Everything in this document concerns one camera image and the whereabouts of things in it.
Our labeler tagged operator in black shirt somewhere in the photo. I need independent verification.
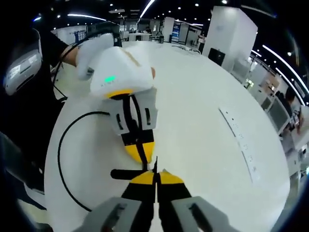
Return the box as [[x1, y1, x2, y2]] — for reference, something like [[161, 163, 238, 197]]
[[0, 28, 71, 196]]

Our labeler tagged black box on pillar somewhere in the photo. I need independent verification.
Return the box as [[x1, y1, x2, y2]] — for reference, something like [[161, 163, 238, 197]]
[[208, 47, 226, 66]]

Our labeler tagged long ceiling light strip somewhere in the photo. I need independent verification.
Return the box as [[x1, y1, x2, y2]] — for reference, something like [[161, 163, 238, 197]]
[[138, 0, 155, 19]]

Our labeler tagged white chest-worn device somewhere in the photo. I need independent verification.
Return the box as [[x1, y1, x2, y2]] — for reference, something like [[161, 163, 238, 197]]
[[3, 28, 42, 96]]

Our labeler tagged white square pillar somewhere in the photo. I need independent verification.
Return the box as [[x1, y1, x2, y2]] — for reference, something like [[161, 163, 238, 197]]
[[201, 5, 259, 81]]

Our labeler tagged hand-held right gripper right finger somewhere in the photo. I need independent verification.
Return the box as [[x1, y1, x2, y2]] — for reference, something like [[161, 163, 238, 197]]
[[156, 168, 239, 232]]

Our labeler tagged black velcro strap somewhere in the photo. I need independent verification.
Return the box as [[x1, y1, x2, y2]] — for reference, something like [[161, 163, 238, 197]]
[[110, 156, 160, 181]]

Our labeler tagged black gripper power cable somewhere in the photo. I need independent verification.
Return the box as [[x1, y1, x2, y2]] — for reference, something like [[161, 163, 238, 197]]
[[50, 33, 97, 101]]

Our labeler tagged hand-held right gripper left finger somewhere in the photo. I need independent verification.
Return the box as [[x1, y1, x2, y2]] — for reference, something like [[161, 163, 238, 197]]
[[72, 170, 155, 232]]

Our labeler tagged black charging cable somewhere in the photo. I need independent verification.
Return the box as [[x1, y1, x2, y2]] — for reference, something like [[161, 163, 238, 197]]
[[57, 94, 152, 213]]

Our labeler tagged long flat white strip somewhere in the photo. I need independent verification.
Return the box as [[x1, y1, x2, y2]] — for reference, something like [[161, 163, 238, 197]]
[[218, 106, 261, 185]]

